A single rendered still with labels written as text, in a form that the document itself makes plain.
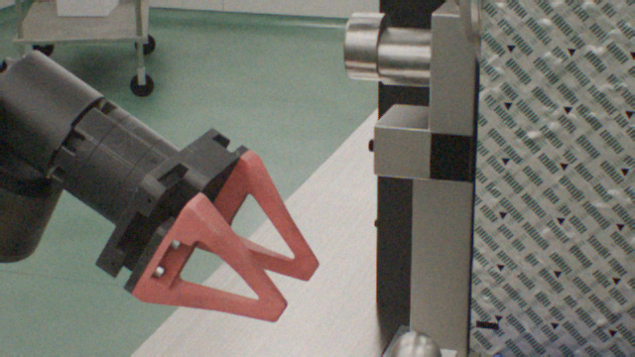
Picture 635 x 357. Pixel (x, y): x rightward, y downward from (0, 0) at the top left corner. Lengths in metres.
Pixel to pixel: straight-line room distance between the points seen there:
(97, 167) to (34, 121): 0.04
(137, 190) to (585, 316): 0.24
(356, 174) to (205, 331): 0.43
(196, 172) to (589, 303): 0.22
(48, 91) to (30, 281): 2.77
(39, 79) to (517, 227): 0.28
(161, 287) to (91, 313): 2.56
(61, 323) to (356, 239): 2.05
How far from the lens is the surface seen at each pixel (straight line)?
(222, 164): 0.70
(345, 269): 1.13
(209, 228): 0.65
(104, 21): 5.54
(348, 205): 1.29
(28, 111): 0.70
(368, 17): 0.73
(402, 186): 1.02
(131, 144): 0.69
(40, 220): 0.76
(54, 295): 3.37
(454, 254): 0.75
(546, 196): 0.64
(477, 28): 0.62
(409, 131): 0.72
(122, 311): 3.23
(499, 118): 0.63
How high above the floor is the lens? 1.34
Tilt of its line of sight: 19 degrees down
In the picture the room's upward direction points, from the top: straight up
